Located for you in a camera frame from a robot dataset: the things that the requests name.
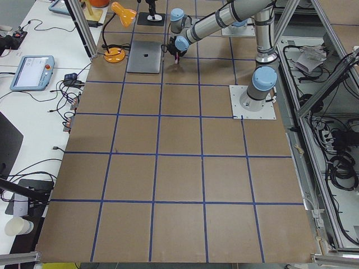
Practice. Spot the pink marker pen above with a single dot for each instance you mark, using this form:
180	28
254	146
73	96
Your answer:
176	59

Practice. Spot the white paper cup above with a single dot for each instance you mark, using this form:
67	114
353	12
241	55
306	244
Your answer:
18	226

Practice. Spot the orange cylindrical container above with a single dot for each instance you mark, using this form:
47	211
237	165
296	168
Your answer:
99	3

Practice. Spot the black power adapter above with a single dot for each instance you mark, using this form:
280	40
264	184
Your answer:
92	23

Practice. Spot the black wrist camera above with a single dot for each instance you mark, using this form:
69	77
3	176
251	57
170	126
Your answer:
165	48

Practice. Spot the black mousepad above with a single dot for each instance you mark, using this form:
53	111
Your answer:
145	19

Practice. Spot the orange desk lamp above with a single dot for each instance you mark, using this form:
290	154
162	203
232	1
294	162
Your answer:
114	33

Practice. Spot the silver laptop notebook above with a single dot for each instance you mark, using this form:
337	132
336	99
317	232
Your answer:
144	57

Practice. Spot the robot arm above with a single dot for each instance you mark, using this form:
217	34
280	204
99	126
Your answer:
234	15

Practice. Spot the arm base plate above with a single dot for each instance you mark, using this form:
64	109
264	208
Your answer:
243	107
246	31

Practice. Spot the wooden stand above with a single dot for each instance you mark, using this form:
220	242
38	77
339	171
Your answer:
90	13

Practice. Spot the blue teach pendant tablet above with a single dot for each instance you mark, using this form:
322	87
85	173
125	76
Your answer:
33	73

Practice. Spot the white computer mouse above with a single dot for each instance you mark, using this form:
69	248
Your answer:
154	18

